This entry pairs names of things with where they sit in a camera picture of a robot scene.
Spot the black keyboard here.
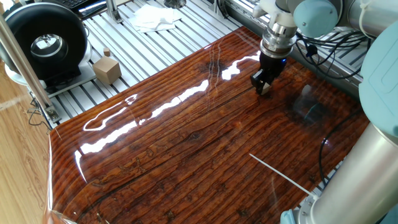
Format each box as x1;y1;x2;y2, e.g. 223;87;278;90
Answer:
55;0;107;17

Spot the aluminium frame post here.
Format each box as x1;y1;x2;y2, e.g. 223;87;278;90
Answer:
0;14;62;124

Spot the glossy wood grain mat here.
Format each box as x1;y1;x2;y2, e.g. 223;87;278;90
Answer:
43;26;371;224

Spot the thin black cable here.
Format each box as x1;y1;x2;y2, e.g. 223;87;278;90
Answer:
27;96;52;129

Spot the short aluminium bracket post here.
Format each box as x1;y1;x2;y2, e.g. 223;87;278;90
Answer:
105;0;124;24

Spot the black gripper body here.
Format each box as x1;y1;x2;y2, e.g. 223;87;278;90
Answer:
258;52;287;79

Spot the black cable with plug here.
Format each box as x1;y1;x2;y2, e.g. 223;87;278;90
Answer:
294;30;373;80

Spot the large wooden cube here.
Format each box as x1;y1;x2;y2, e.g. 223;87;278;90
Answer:
92;55;123;86

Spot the white cable tie tail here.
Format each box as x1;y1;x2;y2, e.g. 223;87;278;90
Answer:
248;152;320;200

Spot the dark round metal object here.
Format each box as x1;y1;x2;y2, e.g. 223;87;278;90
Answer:
163;0;187;9

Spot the long black robot cable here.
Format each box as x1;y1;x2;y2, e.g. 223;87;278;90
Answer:
318;108;364;188

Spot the white cloth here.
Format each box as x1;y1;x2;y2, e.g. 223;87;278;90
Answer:
128;3;183;34

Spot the black round duct fan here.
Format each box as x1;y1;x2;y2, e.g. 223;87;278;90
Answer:
0;2;89;82

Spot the white fan base plate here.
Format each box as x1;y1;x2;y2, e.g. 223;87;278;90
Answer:
4;42;97;98

